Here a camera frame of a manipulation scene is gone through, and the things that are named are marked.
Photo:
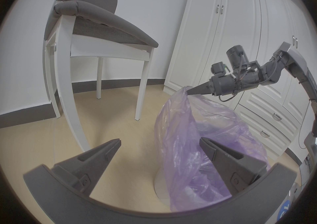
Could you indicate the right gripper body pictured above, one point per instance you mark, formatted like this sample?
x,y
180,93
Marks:
x,y
223,85

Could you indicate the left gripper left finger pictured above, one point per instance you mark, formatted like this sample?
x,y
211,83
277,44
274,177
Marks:
x,y
94,163

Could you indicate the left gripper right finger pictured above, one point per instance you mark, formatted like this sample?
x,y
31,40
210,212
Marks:
x,y
230,166

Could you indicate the purple plastic bag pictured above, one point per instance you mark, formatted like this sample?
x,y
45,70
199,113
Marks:
x,y
183,143

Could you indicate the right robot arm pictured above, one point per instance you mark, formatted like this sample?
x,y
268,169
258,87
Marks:
x,y
270,72

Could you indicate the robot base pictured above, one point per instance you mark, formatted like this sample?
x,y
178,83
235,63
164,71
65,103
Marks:
x,y
294,193

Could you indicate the white trash bin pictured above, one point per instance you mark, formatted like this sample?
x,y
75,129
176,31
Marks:
x,y
161,185

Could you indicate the grey and white chair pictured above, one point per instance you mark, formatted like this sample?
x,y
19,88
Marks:
x,y
111,25

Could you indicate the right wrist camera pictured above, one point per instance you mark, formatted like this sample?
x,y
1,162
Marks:
x,y
218,68

